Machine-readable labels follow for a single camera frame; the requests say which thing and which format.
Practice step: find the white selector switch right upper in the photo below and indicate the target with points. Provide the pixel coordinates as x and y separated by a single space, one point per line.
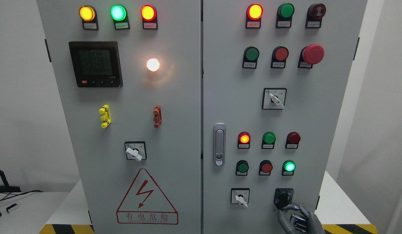
274 98

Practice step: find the red emergency stop mushroom button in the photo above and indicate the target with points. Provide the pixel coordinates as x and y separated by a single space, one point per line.
311 55

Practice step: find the green push button upper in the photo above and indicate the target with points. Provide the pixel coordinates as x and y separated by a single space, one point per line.
250 57

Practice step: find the silver door latch handle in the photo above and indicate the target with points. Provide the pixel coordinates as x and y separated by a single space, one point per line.
219 144

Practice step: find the dark red buzzer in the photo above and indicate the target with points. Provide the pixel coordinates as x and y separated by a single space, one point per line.
314 15

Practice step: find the yellow black hazard tape right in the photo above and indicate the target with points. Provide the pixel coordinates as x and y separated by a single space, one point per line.
350 229

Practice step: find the green push button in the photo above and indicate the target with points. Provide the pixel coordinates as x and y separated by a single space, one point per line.
250 57
242 168

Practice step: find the red push button upper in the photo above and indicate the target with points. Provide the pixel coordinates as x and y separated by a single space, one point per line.
279 57

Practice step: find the green indicator lower middle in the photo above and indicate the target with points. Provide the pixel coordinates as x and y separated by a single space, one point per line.
268 140

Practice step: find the green button lower right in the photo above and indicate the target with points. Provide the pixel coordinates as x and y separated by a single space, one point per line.
288 168

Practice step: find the white glowing lamp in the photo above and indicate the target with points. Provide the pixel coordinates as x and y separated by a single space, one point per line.
153 64

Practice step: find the red terminal connector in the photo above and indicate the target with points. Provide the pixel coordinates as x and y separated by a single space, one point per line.
157 116

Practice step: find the green indicator light top right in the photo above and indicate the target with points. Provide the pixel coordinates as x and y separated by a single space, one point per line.
284 15

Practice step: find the black device with antenna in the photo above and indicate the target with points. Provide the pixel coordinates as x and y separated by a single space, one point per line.
6 188

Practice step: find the grey electrical control cabinet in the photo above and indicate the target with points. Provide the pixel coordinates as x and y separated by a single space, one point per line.
201 82

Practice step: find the yellow indicator light top left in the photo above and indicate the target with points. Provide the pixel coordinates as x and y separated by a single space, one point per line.
89 18

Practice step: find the green lit indicator light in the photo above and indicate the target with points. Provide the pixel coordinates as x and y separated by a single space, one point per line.
120 17

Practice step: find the yellow black hazard tape left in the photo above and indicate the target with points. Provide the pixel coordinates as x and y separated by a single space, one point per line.
67 229

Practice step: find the green push button lower left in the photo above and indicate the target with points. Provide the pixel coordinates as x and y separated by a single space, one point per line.
242 168

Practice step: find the red indicator lower right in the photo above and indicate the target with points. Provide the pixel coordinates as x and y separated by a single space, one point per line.
292 140

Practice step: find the red lit indicator top right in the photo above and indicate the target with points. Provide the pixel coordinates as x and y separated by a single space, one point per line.
253 16

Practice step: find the red lit indicator lower left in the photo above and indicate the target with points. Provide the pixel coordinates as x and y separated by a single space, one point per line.
244 140

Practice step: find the red push button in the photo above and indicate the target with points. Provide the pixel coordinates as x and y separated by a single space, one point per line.
265 168
279 57

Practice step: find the black digital power meter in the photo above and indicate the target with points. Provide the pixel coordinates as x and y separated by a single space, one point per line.
96 63

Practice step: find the yellow black hazard tape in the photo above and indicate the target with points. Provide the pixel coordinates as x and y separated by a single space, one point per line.
67 229
350 229

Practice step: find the yellow terminal connector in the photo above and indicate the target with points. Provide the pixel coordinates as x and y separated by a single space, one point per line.
105 118

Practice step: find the red high voltage warning sticker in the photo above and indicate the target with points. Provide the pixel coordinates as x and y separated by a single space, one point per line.
146 204

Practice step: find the red push button lower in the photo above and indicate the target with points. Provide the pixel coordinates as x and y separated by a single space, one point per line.
265 168

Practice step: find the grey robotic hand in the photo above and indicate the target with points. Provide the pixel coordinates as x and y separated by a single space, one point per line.
306 223

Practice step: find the red lit indicator light left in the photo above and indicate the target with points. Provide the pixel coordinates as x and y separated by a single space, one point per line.
149 17

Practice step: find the white selector switch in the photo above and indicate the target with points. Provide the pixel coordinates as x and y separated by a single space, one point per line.
274 98
240 196

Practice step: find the black rotary knob switch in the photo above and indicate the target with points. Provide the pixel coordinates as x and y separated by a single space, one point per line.
283 197

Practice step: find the white selector switch lower right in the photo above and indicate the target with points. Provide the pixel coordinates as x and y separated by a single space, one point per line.
240 196

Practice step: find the white selector switch left door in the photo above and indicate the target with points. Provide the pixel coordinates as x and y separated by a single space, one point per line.
135 150

